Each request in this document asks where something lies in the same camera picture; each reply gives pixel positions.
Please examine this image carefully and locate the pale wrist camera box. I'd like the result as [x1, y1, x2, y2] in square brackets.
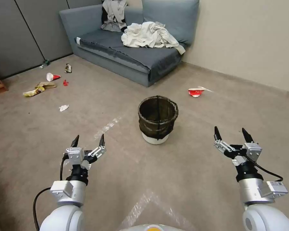
[242, 142, 263, 161]
[67, 146, 85, 167]

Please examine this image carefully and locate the white crumpled cloth pile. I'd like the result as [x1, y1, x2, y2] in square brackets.
[121, 21, 186, 55]

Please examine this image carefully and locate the grey and white garment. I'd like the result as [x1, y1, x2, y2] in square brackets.
[101, 0, 128, 32]

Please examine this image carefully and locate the grey-blue fabric sofa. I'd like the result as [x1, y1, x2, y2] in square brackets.
[59, 0, 200, 88]

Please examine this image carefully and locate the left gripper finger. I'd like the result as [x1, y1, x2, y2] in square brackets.
[89, 133, 107, 160]
[64, 134, 80, 155]

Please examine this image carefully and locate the crumpled brown paper bag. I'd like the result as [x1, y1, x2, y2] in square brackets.
[36, 81, 57, 90]

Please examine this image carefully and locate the dark grey sofa seat cover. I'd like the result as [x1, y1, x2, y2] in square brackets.
[79, 29, 184, 75]

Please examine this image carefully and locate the white robot front shell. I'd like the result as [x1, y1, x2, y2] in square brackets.
[132, 224, 170, 231]

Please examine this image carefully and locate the red and white paper cup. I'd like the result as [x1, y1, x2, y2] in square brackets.
[46, 72, 62, 82]

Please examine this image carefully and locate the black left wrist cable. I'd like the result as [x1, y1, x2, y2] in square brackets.
[32, 154, 68, 231]

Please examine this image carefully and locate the crushed red paper cup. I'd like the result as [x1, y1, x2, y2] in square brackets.
[188, 87, 206, 98]

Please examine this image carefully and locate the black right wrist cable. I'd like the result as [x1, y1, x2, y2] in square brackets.
[244, 154, 284, 183]

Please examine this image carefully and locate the yellow snack wrapper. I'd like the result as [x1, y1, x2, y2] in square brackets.
[23, 87, 46, 98]

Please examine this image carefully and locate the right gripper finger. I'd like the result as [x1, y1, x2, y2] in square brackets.
[213, 126, 233, 154]
[241, 128, 254, 144]

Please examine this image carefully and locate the grey-blue sofa back cushion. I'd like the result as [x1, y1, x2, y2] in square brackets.
[142, 0, 200, 47]

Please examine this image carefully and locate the trash can with black bag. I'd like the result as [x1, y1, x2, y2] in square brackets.
[137, 95, 179, 145]

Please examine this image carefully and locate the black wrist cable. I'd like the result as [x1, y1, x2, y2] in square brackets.
[244, 154, 284, 183]
[32, 154, 68, 231]

